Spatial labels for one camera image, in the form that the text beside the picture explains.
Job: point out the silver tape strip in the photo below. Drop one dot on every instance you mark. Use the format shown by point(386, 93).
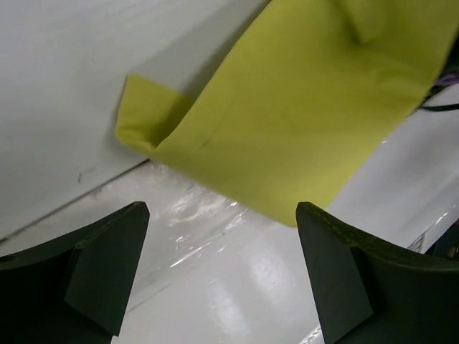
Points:
point(212, 271)

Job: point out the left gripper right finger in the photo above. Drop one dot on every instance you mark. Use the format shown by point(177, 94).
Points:
point(368, 290)

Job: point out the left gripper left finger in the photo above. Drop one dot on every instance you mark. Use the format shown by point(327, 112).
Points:
point(76, 287)

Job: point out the yellow-green trousers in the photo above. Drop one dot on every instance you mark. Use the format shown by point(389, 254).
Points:
point(299, 103)

